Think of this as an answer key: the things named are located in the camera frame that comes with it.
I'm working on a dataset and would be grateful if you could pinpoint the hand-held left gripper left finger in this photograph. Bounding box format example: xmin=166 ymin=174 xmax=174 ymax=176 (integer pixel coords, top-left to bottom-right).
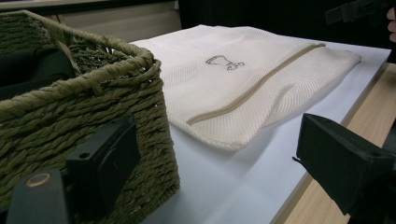
xmin=65 ymin=115 xmax=142 ymax=223

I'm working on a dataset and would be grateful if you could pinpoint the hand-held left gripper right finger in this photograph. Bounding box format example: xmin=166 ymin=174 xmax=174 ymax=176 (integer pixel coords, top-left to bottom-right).
xmin=292 ymin=112 xmax=396 ymax=223

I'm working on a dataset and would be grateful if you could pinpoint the green woven basket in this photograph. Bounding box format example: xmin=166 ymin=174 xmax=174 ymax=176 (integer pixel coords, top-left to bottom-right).
xmin=0 ymin=8 xmax=181 ymax=224

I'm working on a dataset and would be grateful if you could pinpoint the white mesh laundry bag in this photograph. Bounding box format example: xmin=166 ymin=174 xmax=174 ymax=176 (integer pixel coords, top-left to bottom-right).
xmin=132 ymin=23 xmax=363 ymax=152

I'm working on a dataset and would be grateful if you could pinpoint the pale blue table board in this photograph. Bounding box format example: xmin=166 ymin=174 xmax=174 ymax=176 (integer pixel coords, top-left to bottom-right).
xmin=129 ymin=24 xmax=392 ymax=224

